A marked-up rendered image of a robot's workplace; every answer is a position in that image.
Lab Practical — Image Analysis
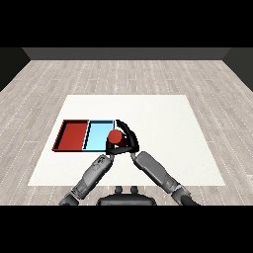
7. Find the small red can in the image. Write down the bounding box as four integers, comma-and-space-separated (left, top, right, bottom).
108, 128, 127, 148

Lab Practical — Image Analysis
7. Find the light blue shallow open box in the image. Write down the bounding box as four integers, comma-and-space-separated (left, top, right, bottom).
81, 119, 117, 153

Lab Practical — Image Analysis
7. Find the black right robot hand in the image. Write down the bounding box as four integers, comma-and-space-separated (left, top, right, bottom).
112, 119, 140, 156

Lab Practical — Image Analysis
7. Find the red shallow open box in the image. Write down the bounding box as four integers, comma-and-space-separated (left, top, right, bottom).
51, 119, 90, 153

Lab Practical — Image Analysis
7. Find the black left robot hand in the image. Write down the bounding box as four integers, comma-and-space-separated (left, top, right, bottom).
104, 136, 117, 157

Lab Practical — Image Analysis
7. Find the dark grey robot body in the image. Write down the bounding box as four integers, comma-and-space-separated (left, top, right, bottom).
96, 186, 158, 207

